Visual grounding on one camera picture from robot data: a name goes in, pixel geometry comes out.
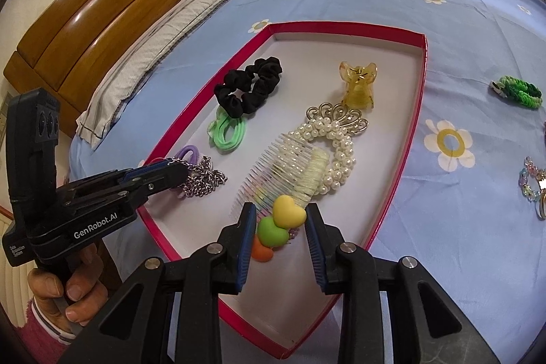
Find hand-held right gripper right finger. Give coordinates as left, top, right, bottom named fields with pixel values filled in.
left=304, top=202, right=504, bottom=364

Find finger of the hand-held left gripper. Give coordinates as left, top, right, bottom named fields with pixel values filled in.
left=64, top=165, right=190, bottom=213
left=64, top=159, right=171, bottom=194

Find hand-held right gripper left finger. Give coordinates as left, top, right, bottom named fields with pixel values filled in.
left=55, top=202, right=259, bottom=364

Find purple hair tie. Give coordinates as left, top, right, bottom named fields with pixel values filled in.
left=174, top=145, right=201, bottom=198

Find silver metal chain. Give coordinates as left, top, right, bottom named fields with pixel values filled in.
left=168, top=157, right=228, bottom=196

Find green hair ties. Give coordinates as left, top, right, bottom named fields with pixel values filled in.
left=207, top=108, right=248, bottom=151

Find hair comb with coloured hearts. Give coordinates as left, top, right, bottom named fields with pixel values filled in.
left=229, top=132, right=331, bottom=262

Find white pearl bracelet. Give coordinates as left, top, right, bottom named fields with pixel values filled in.
left=284, top=119, right=363, bottom=196

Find black scrunchie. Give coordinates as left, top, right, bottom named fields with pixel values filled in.
left=213, top=56, right=283, bottom=119

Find silver crown hair clip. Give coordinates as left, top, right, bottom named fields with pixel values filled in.
left=305, top=102, right=370, bottom=133

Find yellow hair claw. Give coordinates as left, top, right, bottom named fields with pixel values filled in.
left=339, top=60, right=379, bottom=110

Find red shallow box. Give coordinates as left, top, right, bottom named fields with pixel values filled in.
left=137, top=22, right=428, bottom=360

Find person's left forearm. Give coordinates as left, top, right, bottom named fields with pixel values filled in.
left=26, top=296, right=86, bottom=364

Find person's left hand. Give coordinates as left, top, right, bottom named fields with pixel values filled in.
left=28, top=245, right=109, bottom=326

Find white grey pillow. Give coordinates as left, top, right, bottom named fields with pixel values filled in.
left=76, top=0, right=263, bottom=151

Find wooden headboard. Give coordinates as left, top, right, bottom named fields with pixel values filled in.
left=3, top=0, right=274, bottom=134

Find pastel chain bracelet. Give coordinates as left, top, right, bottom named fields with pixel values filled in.
left=518, top=156, right=546, bottom=205

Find green braided bracelet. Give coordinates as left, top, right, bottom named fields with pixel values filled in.
left=488, top=76, right=543, bottom=109

